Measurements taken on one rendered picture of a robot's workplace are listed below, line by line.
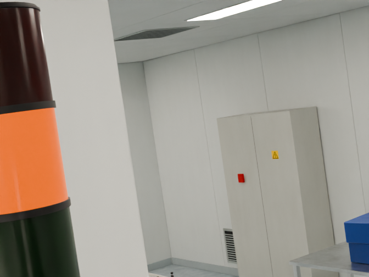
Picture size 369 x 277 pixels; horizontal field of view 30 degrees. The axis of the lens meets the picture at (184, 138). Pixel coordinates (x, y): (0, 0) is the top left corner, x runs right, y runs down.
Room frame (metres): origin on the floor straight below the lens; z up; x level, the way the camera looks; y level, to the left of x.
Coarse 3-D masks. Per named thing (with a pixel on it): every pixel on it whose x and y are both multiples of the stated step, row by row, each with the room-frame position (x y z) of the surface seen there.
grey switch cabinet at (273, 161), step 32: (224, 128) 7.91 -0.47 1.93; (256, 128) 7.47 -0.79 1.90; (288, 128) 7.07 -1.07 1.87; (224, 160) 7.98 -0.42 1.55; (256, 160) 7.53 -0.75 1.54; (288, 160) 7.13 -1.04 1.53; (320, 160) 7.24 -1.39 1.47; (256, 192) 7.59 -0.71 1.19; (288, 192) 7.18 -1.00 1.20; (320, 192) 7.21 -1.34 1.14; (256, 224) 7.65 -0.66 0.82; (288, 224) 7.23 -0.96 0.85; (320, 224) 7.17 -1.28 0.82; (256, 256) 7.71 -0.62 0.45; (288, 256) 7.29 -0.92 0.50
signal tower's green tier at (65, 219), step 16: (0, 224) 0.32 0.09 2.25; (16, 224) 0.32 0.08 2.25; (32, 224) 0.32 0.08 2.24; (48, 224) 0.33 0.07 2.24; (64, 224) 0.34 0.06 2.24; (0, 240) 0.32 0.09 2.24; (16, 240) 0.32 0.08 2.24; (32, 240) 0.32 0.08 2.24; (48, 240) 0.33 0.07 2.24; (64, 240) 0.33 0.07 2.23; (0, 256) 0.32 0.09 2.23; (16, 256) 0.32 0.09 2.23; (32, 256) 0.32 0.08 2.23; (48, 256) 0.33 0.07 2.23; (64, 256) 0.33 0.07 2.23; (0, 272) 0.32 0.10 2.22; (16, 272) 0.32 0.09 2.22; (32, 272) 0.32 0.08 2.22; (48, 272) 0.33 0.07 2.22; (64, 272) 0.33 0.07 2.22
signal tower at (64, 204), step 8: (32, 8) 0.34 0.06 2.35; (16, 104) 0.32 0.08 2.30; (24, 104) 0.33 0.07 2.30; (32, 104) 0.33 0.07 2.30; (40, 104) 0.33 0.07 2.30; (48, 104) 0.34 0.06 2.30; (0, 112) 0.32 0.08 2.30; (8, 112) 0.32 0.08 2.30; (40, 208) 0.33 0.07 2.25; (48, 208) 0.33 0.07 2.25; (56, 208) 0.33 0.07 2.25; (64, 208) 0.34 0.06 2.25; (0, 216) 0.32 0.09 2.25; (8, 216) 0.32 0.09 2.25; (16, 216) 0.32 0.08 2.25; (24, 216) 0.32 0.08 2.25; (32, 216) 0.32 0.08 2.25
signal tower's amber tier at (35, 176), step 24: (0, 120) 0.32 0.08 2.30; (24, 120) 0.33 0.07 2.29; (48, 120) 0.34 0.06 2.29; (0, 144) 0.32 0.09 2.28; (24, 144) 0.32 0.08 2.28; (48, 144) 0.33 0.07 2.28; (0, 168) 0.32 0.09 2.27; (24, 168) 0.32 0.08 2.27; (48, 168) 0.33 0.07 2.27; (0, 192) 0.32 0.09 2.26; (24, 192) 0.32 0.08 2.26; (48, 192) 0.33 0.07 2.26
